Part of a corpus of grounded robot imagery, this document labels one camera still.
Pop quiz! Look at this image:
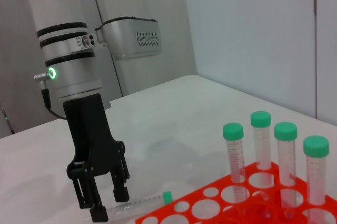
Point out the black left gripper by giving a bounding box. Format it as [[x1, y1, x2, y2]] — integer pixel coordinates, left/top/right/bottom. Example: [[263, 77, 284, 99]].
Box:
[[62, 93, 131, 224]]

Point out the clear test tube green cap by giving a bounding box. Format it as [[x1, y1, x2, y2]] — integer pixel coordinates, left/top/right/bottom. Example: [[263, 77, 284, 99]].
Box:
[[250, 110, 272, 182], [222, 122, 250, 203], [273, 121, 298, 209], [84, 191, 174, 222], [302, 135, 330, 224]]

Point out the orange test tube rack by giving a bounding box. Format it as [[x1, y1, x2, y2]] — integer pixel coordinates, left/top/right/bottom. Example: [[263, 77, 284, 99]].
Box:
[[134, 161, 337, 224]]

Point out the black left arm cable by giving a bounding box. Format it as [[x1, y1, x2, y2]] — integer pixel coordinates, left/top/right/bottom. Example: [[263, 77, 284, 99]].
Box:
[[33, 72, 68, 120]]

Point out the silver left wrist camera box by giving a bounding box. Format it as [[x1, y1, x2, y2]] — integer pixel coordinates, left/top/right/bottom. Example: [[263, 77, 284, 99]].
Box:
[[95, 17, 162, 61]]

